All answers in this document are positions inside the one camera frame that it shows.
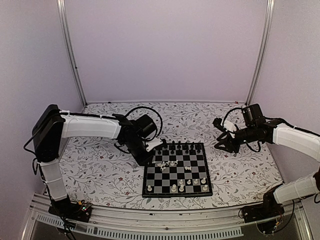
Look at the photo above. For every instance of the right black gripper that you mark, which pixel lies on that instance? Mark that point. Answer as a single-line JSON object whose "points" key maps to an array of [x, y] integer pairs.
{"points": [[230, 146]]}

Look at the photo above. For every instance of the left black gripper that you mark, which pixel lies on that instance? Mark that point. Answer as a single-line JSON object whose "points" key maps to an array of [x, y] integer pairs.
{"points": [[149, 158]]}

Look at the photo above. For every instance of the white rook corner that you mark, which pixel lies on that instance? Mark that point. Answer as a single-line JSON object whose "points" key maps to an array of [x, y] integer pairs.
{"points": [[205, 187], [149, 188]]}

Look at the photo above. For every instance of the black white chess board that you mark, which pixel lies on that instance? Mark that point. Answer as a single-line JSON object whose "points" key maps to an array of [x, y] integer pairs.
{"points": [[162, 183]]}

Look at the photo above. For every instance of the white king piece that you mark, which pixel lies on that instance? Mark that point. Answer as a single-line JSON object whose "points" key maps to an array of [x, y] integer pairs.
{"points": [[181, 185]]}

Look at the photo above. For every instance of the white queen piece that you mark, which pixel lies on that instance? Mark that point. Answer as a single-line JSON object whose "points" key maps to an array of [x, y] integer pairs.
{"points": [[173, 188]]}

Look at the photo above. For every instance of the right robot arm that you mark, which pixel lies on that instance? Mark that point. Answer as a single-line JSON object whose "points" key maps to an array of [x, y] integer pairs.
{"points": [[276, 131]]}

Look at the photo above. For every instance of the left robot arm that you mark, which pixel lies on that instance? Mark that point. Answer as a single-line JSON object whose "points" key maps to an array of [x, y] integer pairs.
{"points": [[56, 127]]}

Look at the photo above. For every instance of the white pieces pile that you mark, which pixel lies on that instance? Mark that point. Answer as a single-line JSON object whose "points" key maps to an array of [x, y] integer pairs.
{"points": [[172, 167]]}

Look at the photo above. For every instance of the black pieces row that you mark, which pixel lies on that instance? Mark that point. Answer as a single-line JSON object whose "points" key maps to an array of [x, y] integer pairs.
{"points": [[180, 149]]}

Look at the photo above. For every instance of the floral patterned table mat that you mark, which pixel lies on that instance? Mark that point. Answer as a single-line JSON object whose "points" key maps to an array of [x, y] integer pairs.
{"points": [[95, 171]]}

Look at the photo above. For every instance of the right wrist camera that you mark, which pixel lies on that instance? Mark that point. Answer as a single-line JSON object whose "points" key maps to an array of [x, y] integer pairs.
{"points": [[224, 126]]}

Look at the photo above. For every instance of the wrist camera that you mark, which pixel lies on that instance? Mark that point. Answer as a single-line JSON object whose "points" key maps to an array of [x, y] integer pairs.
{"points": [[224, 126], [150, 145]]}

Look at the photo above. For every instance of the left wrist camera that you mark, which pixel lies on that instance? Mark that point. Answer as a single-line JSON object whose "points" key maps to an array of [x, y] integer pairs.
{"points": [[150, 145]]}

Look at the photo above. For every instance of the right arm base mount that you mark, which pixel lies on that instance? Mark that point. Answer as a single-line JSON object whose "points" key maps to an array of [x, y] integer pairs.
{"points": [[261, 211]]}

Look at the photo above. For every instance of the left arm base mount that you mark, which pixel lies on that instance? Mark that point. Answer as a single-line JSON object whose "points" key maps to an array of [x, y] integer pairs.
{"points": [[78, 211]]}

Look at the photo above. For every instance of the front aluminium rail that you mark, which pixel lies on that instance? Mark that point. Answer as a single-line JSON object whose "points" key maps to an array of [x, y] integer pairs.
{"points": [[108, 223]]}

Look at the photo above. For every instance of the right aluminium frame post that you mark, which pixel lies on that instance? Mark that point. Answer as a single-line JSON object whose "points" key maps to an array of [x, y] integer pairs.
{"points": [[262, 50]]}

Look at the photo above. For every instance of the aluminium frame post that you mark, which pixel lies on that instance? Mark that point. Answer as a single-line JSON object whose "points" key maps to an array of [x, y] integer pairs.
{"points": [[61, 7], [262, 50]]}

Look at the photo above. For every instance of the left aluminium frame post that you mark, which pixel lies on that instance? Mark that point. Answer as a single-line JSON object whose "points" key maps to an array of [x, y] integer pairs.
{"points": [[61, 7]]}

